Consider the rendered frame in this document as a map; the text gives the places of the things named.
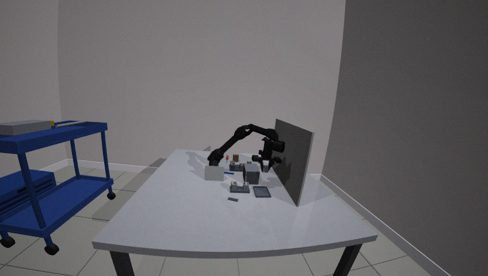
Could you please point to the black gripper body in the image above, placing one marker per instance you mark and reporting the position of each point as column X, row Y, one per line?
column 267, row 155

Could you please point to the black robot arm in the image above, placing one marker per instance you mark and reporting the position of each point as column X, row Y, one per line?
column 270, row 144

